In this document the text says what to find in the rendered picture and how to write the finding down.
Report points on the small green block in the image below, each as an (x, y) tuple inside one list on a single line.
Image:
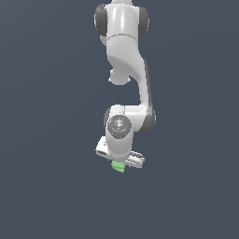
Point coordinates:
[(118, 166)]

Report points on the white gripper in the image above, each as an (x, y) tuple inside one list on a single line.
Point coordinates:
[(135, 158)]

